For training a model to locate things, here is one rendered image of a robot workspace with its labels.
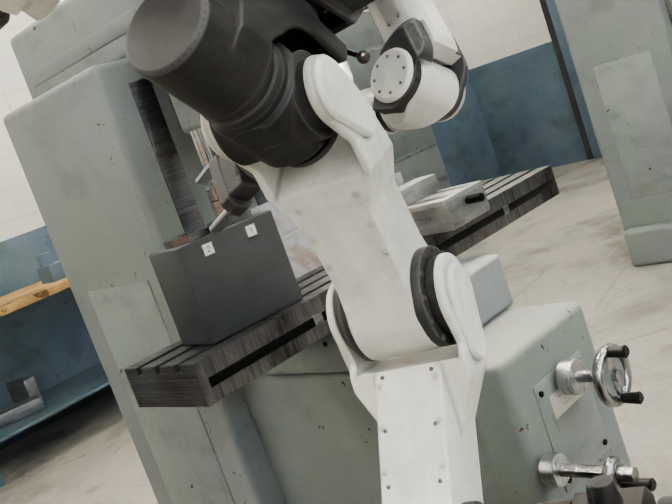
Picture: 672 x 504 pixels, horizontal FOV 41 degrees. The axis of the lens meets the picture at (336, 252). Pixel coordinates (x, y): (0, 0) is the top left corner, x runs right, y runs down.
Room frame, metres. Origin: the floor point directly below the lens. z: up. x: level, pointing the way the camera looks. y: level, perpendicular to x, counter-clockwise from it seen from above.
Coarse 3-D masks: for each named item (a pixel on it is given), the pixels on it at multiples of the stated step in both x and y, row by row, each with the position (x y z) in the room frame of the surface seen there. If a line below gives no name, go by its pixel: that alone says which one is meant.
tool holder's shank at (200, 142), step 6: (192, 132) 1.73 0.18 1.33; (198, 132) 1.73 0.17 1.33; (192, 138) 1.74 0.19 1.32; (198, 138) 1.73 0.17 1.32; (204, 138) 1.74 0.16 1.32; (198, 144) 1.73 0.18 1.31; (204, 144) 1.73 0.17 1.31; (198, 150) 1.74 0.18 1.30; (204, 150) 1.73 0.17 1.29; (204, 156) 1.73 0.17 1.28; (210, 156) 1.74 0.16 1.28; (204, 162) 1.73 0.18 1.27; (210, 180) 1.73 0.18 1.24
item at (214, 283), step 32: (256, 224) 1.71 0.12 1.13; (160, 256) 1.66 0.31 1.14; (192, 256) 1.62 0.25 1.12; (224, 256) 1.65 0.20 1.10; (256, 256) 1.69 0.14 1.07; (192, 288) 1.60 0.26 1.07; (224, 288) 1.64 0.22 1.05; (256, 288) 1.68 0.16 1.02; (288, 288) 1.72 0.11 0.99; (192, 320) 1.64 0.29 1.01; (224, 320) 1.62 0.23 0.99; (256, 320) 1.66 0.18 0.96
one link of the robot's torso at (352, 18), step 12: (300, 0) 1.14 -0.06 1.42; (312, 0) 1.18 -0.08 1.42; (324, 0) 1.15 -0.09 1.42; (336, 0) 1.17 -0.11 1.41; (348, 0) 1.17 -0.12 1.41; (360, 0) 1.17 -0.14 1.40; (372, 0) 1.17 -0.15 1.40; (324, 12) 1.19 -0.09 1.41; (336, 12) 1.17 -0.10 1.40; (348, 12) 1.19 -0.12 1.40; (360, 12) 1.21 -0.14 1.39; (324, 24) 1.26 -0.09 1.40; (336, 24) 1.22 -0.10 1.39; (348, 24) 1.20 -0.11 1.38
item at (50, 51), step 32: (64, 0) 2.33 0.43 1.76; (96, 0) 2.21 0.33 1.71; (128, 0) 2.13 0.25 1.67; (32, 32) 2.45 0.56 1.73; (64, 32) 2.34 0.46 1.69; (96, 32) 2.24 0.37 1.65; (32, 64) 2.50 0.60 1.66; (64, 64) 2.38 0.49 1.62; (96, 64) 2.28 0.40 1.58; (32, 96) 2.54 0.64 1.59
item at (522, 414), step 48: (528, 336) 1.66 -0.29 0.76; (576, 336) 1.73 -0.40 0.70; (288, 384) 2.00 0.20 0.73; (336, 384) 1.88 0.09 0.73; (528, 384) 1.60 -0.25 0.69; (288, 432) 2.05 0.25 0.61; (336, 432) 1.92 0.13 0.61; (480, 432) 1.63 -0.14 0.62; (528, 432) 1.57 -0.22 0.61; (576, 432) 1.66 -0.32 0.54; (288, 480) 2.10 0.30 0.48; (336, 480) 1.97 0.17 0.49; (528, 480) 1.57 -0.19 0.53; (576, 480) 1.63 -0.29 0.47
